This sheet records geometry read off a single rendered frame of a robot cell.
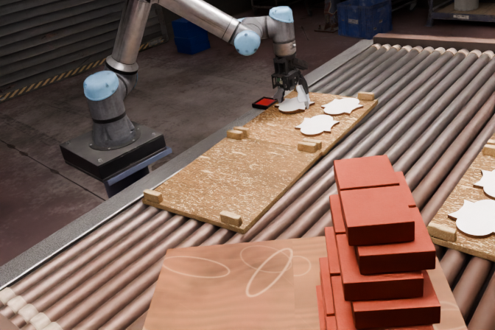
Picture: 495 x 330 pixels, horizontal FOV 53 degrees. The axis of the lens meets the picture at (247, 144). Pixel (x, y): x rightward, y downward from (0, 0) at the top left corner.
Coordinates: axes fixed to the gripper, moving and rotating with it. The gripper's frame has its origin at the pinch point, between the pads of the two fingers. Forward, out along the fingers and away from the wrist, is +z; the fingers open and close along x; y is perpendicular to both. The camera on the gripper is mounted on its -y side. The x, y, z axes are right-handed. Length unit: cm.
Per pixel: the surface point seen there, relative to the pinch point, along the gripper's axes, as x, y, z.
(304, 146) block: 20.7, 28.7, -1.2
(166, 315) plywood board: 38, 103, -10
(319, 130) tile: 18.6, 15.8, -0.4
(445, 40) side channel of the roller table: 29, -81, 0
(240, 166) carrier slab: 6.9, 43.0, 0.5
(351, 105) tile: 20.2, -4.6, -0.2
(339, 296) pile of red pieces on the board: 71, 103, -29
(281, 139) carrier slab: 9.2, 24.1, 0.7
